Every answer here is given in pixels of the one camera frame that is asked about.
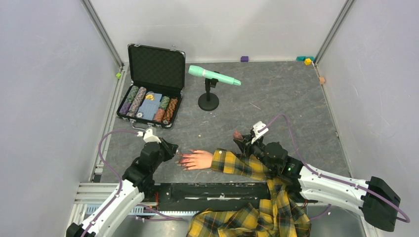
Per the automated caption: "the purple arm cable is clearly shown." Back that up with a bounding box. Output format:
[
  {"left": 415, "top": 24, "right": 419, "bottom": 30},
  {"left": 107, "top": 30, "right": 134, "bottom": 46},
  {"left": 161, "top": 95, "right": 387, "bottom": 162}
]
[
  {"left": 80, "top": 129, "right": 145, "bottom": 237},
  {"left": 261, "top": 113, "right": 411, "bottom": 224}
]

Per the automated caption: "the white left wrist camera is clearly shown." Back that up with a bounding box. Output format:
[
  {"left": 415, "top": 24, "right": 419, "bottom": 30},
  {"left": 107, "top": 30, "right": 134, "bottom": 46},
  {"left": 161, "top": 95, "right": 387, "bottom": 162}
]
[{"left": 136, "top": 127, "right": 161, "bottom": 143}]

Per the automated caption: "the pink nail polish bottle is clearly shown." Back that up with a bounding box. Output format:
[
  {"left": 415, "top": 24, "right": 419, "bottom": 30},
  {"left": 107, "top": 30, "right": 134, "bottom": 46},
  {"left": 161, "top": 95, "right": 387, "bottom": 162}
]
[{"left": 233, "top": 130, "right": 243, "bottom": 140}]

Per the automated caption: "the black microphone stand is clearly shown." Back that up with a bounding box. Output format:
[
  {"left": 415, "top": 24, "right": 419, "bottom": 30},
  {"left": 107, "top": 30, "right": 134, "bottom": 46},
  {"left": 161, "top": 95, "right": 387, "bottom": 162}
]
[{"left": 198, "top": 79, "right": 219, "bottom": 111}]

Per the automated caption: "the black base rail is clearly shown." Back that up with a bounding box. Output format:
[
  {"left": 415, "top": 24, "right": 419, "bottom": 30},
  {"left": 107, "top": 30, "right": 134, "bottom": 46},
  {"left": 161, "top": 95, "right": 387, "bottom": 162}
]
[{"left": 141, "top": 182, "right": 271, "bottom": 211}]

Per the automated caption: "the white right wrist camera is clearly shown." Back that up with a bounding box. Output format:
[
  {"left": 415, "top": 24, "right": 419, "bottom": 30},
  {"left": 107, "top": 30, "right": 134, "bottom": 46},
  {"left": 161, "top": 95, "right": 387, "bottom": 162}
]
[{"left": 251, "top": 121, "right": 269, "bottom": 144}]

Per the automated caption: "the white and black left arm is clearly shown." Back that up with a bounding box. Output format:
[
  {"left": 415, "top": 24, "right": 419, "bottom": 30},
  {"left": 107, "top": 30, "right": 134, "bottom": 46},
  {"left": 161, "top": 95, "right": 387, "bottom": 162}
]
[{"left": 65, "top": 138, "right": 178, "bottom": 237}]

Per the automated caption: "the mint green microphone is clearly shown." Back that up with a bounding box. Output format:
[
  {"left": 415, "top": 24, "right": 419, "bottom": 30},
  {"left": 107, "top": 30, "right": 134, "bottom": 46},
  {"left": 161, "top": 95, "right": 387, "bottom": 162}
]
[{"left": 188, "top": 65, "right": 241, "bottom": 86}]

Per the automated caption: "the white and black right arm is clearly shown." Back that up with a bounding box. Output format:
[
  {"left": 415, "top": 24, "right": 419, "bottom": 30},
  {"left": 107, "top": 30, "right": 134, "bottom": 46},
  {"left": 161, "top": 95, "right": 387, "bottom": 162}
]
[{"left": 234, "top": 135, "right": 401, "bottom": 232}]

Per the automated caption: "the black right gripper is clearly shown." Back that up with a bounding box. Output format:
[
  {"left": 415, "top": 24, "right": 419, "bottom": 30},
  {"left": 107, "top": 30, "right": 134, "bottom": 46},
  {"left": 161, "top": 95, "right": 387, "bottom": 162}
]
[{"left": 234, "top": 134, "right": 276, "bottom": 172}]

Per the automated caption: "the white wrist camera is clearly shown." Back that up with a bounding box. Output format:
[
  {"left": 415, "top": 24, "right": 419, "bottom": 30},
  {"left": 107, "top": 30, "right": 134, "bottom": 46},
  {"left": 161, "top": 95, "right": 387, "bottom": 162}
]
[
  {"left": 251, "top": 121, "right": 269, "bottom": 144},
  {"left": 136, "top": 127, "right": 161, "bottom": 143}
]

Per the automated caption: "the teal block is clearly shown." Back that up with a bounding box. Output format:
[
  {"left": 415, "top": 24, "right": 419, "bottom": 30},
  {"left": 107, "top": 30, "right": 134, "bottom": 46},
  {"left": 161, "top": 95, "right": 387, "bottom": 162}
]
[{"left": 296, "top": 56, "right": 315, "bottom": 61}]

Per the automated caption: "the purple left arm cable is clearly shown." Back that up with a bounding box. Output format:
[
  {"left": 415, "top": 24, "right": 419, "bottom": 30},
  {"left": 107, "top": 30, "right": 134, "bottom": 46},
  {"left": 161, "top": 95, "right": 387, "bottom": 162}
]
[{"left": 80, "top": 129, "right": 145, "bottom": 237}]

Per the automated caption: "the mannequin hand with stained nails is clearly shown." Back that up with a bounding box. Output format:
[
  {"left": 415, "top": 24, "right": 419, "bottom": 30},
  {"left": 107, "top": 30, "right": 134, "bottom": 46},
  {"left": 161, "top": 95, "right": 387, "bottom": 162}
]
[{"left": 176, "top": 150, "right": 213, "bottom": 170}]

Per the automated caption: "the yellow cube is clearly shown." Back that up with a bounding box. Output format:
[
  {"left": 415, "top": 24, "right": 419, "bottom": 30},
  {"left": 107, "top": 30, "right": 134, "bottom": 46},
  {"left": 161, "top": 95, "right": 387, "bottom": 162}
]
[{"left": 304, "top": 58, "right": 312, "bottom": 66}]

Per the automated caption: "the black poker chip case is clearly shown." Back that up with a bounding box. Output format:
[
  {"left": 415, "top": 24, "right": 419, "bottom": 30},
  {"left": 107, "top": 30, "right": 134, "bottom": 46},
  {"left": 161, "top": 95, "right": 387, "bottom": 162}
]
[{"left": 116, "top": 43, "right": 186, "bottom": 129}]

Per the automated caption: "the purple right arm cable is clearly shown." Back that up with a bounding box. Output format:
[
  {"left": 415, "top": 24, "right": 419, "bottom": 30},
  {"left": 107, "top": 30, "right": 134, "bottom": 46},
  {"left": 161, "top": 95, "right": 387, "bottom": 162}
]
[{"left": 261, "top": 113, "right": 411, "bottom": 224}]

